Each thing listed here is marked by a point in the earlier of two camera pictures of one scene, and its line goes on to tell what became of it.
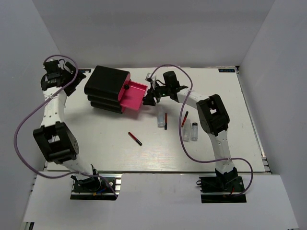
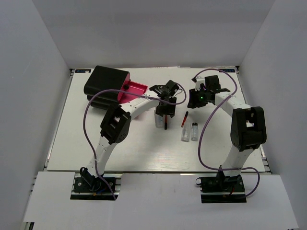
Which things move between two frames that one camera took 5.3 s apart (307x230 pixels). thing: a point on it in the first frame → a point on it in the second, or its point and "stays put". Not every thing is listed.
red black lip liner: [166, 121] stays put
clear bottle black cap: [194, 132] stays put
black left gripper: [72, 87] → [170, 111]
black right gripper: [150, 100] → [193, 102]
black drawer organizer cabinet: [102, 88] stays put
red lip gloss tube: [185, 119] stays put
